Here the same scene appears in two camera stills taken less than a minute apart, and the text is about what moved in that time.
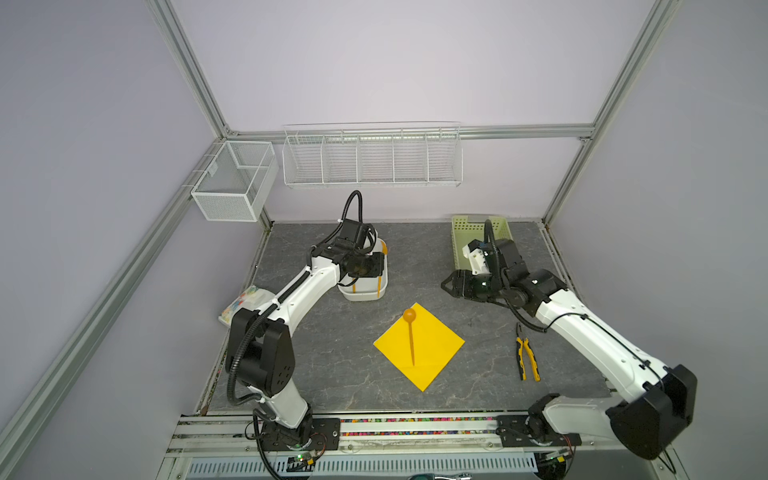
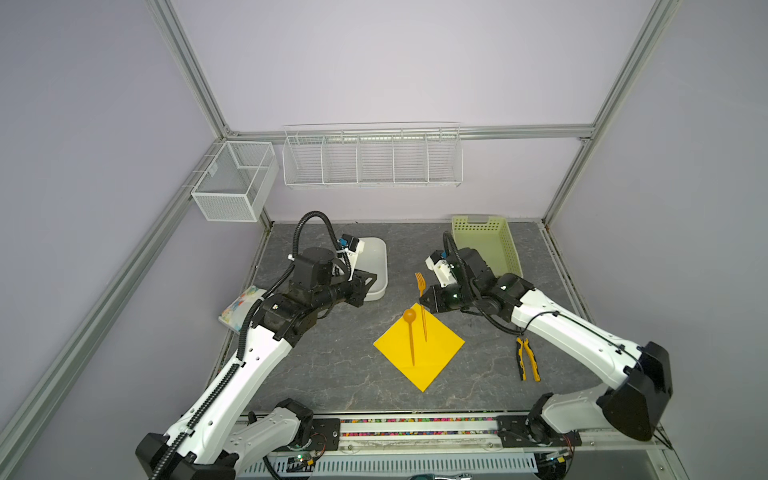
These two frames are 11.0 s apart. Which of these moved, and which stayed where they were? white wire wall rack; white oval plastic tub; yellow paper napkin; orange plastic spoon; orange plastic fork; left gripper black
Moved: orange plastic fork; left gripper black
Stayed: orange plastic spoon; white oval plastic tub; yellow paper napkin; white wire wall rack
